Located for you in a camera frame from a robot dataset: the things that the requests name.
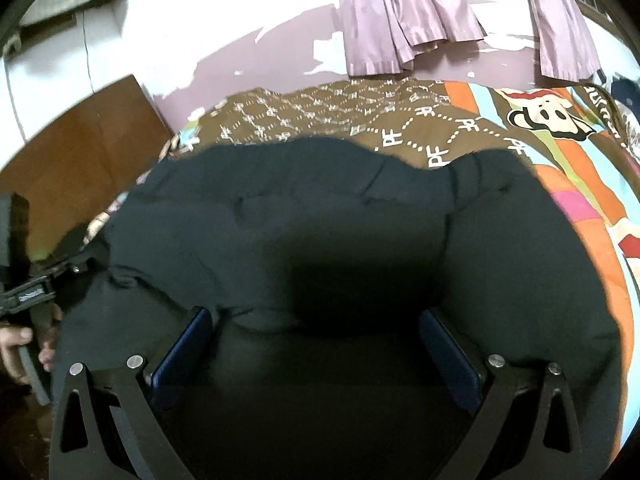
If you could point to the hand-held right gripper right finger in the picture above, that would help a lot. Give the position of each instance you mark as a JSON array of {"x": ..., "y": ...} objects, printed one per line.
[{"x": 450, "y": 355}]

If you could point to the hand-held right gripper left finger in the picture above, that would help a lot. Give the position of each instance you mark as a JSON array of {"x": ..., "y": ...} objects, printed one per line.
[{"x": 182, "y": 355}]

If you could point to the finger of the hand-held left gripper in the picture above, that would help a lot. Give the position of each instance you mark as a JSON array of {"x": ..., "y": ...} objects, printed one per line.
[{"x": 65, "y": 267}]

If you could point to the black large garment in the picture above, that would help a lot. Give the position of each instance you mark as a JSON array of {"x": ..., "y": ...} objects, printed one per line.
[{"x": 325, "y": 240}]

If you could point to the person's left hand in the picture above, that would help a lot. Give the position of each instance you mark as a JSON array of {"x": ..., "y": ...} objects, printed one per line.
[{"x": 12, "y": 355}]

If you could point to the wooden headboard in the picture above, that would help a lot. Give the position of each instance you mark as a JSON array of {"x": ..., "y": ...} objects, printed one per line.
[{"x": 75, "y": 170}]

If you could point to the colourful printed blanket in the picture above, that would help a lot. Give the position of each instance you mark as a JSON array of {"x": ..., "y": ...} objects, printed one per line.
[{"x": 560, "y": 160}]

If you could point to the dark blue bag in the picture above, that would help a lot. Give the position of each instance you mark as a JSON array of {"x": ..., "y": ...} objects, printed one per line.
[{"x": 627, "y": 92}]

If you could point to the wide lilac curtain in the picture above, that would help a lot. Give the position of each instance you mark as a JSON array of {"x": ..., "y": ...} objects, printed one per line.
[{"x": 395, "y": 15}]

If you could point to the narrow lilac curtain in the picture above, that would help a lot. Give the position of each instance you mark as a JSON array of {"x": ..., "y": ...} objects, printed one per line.
[{"x": 560, "y": 25}]

